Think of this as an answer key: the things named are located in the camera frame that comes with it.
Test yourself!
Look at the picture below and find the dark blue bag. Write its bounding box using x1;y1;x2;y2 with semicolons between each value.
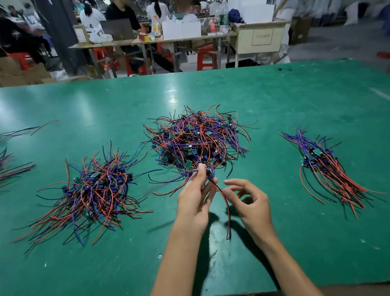
227;7;245;25

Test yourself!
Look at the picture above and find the person's left hand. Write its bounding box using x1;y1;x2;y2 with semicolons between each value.
167;161;224;242

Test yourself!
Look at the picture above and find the row of white containers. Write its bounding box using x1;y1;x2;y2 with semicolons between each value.
161;13;203;41

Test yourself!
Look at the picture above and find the person's left forearm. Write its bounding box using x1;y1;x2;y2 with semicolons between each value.
128;229;213;296

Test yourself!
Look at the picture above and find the long wooden work table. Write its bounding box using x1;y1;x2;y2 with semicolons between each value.
68;18;291;85

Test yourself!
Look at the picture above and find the pile of wires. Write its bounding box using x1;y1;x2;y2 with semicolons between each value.
139;99;258;198

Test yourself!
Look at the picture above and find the dark pillar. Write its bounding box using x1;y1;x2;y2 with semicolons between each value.
32;0;93;80

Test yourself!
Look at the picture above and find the row of cardboard boxes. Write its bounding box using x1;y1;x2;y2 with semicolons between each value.
0;52;51;88

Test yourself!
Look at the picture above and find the person's right forearm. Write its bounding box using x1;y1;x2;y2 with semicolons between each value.
254;232;330;296

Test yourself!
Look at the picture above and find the stack of white boxes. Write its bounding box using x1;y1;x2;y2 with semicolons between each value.
226;0;276;28

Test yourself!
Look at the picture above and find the red plastic stool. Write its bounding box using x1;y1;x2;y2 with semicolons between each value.
92;44;121;77
193;43;220;71
9;51;36;72
154;42;174;66

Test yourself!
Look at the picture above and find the single thin dark wire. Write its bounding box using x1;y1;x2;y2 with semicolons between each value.
0;120;62;153

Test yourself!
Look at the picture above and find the small bunch of set-aside wires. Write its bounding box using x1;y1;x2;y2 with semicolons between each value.
279;120;389;228

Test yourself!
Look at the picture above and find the grey laptop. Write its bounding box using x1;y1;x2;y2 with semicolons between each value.
100;17;136;44

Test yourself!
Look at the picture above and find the person's right hand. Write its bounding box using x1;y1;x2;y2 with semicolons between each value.
220;174;279;254

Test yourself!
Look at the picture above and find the brown cardboard box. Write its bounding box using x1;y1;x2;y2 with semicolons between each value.
287;15;315;45

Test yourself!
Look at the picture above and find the cream cabinet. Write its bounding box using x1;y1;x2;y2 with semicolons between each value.
229;20;291;69

